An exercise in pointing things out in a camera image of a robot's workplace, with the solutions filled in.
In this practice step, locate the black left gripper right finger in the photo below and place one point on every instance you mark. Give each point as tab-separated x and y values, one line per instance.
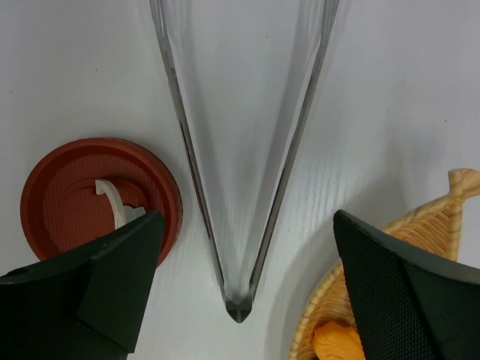
407	303

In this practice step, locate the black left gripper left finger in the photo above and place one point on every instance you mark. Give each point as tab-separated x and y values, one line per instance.
86	303

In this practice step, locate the orange fish-shaped cake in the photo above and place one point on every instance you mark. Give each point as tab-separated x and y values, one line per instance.
334	341

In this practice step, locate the metal serving tongs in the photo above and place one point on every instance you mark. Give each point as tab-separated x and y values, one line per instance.
242	76

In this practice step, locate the boat-shaped woven basket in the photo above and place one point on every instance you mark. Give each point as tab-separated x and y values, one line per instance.
434	226

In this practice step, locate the red round lid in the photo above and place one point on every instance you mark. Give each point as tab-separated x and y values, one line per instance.
60	209

